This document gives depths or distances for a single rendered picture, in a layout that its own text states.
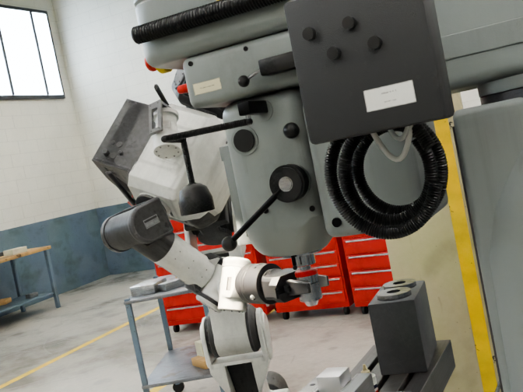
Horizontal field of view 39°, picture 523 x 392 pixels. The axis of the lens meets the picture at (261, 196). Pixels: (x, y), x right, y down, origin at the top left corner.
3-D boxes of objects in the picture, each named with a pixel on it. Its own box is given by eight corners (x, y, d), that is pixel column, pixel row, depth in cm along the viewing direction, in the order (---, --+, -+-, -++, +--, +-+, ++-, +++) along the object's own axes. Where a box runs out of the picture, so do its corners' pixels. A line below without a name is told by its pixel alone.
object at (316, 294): (323, 295, 152) (318, 270, 151) (321, 299, 147) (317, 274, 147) (300, 298, 152) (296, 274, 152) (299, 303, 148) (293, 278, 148)
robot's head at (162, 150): (161, 165, 180) (149, 147, 172) (160, 131, 185) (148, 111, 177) (187, 160, 179) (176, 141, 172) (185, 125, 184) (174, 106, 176)
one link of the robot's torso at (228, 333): (215, 353, 230) (189, 208, 231) (270, 344, 227) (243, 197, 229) (205, 364, 215) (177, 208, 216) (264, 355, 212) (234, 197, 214)
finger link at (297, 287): (312, 295, 146) (290, 294, 150) (310, 279, 146) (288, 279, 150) (307, 297, 145) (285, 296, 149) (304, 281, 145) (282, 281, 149)
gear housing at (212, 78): (187, 110, 142) (177, 58, 141) (242, 107, 164) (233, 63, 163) (351, 70, 128) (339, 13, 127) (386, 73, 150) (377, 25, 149)
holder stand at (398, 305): (380, 376, 187) (366, 299, 186) (394, 348, 208) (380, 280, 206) (428, 372, 183) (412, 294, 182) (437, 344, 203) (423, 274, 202)
